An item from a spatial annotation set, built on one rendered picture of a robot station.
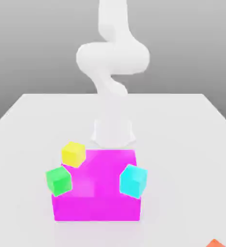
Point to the large magenta box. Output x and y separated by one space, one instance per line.
103 204

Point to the small green cube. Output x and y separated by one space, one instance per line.
59 181

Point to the small cyan cube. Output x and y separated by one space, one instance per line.
133 181

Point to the small yellow cube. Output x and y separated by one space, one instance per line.
73 154

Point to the small orange cube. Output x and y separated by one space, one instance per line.
215 244

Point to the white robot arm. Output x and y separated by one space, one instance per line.
113 57

